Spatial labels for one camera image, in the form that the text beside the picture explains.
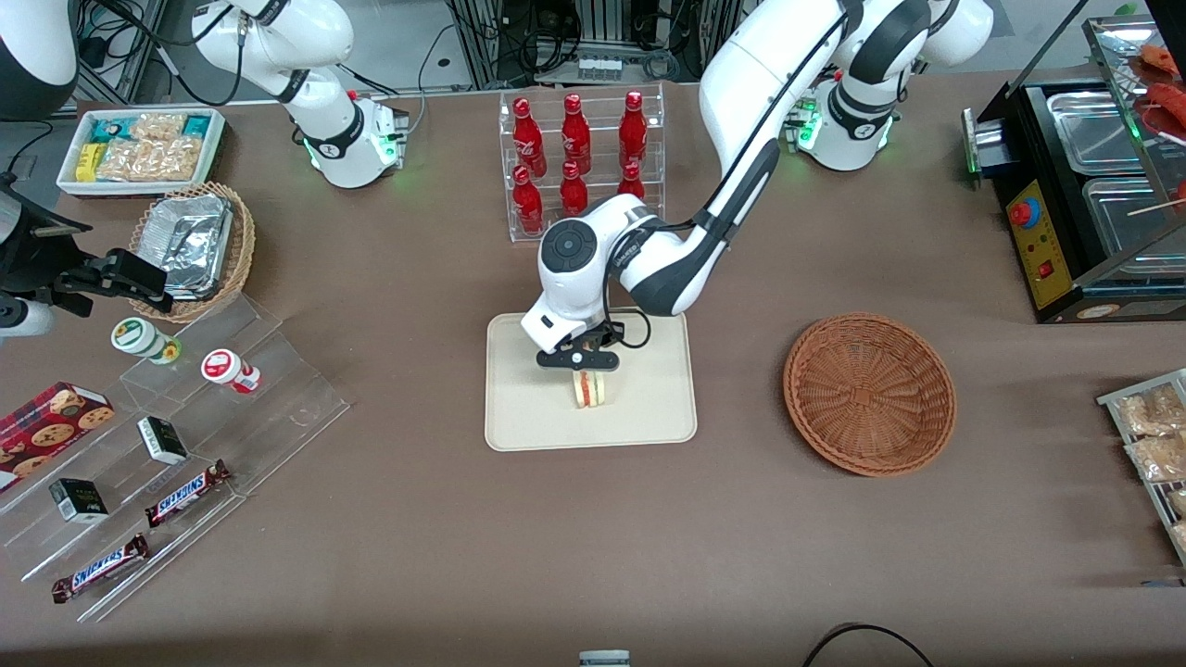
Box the metal equipment frame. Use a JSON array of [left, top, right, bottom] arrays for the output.
[[445, 0, 747, 91]]

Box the small black carton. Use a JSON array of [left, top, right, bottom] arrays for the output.
[[137, 417, 190, 467], [48, 478, 110, 525]]

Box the tan wicker basket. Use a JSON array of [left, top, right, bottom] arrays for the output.
[[128, 182, 257, 324]]

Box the white power strip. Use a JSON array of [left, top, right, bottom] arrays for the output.
[[574, 56, 651, 82]]

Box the tray of packaged snacks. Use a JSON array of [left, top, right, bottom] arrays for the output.
[[1098, 369, 1186, 566]]

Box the black floor cable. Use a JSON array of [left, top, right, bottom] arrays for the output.
[[801, 623, 937, 667]]

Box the white plastic snack bin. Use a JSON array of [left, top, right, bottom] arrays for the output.
[[56, 107, 228, 200]]

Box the red cookie box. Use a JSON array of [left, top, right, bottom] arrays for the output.
[[0, 382, 116, 494]]

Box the stack of foil trays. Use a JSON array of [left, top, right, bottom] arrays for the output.
[[139, 195, 233, 302]]

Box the red lid yogurt cup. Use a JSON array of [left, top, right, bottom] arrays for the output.
[[201, 348, 263, 396]]

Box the Snickers chocolate bar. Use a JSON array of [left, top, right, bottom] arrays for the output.
[[144, 459, 232, 530], [51, 534, 150, 605]]

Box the black yellow food warmer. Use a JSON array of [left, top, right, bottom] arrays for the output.
[[961, 14, 1186, 325]]

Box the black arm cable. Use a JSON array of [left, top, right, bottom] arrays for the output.
[[600, 0, 867, 351]]

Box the clear acrylic bottle rack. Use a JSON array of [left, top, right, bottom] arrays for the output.
[[498, 83, 666, 244]]

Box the clear acrylic stepped display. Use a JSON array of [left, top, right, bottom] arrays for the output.
[[0, 295, 351, 623]]

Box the round brown wicker basket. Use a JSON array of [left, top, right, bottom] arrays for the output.
[[783, 313, 957, 478]]

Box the green lid yogurt cup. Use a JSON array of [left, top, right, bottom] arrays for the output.
[[111, 317, 183, 366]]

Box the steel warmer pan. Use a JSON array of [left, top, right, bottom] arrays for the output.
[[1047, 91, 1147, 177], [1082, 176, 1186, 279]]

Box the cream plastic tray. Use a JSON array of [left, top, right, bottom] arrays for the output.
[[485, 312, 698, 453]]

